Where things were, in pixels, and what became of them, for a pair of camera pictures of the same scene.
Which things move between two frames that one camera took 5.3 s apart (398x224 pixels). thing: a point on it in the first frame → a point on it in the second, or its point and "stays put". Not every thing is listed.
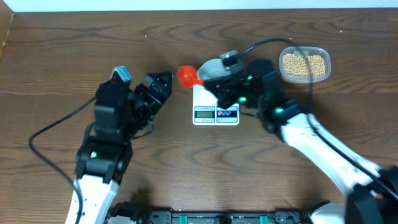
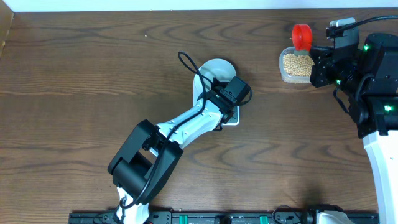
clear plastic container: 304,64 stays put
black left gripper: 160,95 → 229,112
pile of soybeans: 296,65 stays put
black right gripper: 222,94 → 321,58
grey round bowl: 212,68 stays put
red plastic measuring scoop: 187,76 → 302,37
